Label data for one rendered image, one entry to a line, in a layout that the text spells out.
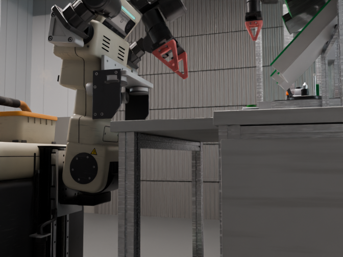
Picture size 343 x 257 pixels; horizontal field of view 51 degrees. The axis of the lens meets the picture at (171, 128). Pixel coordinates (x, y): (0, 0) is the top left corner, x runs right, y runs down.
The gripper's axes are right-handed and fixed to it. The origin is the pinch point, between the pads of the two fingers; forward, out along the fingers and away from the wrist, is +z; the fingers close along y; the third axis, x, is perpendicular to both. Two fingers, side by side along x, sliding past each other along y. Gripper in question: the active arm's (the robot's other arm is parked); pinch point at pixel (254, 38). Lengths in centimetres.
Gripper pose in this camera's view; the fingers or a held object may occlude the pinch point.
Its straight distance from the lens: 151.4
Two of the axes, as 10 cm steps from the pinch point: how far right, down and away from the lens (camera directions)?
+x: -9.6, 0.4, 2.7
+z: 0.2, 10.0, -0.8
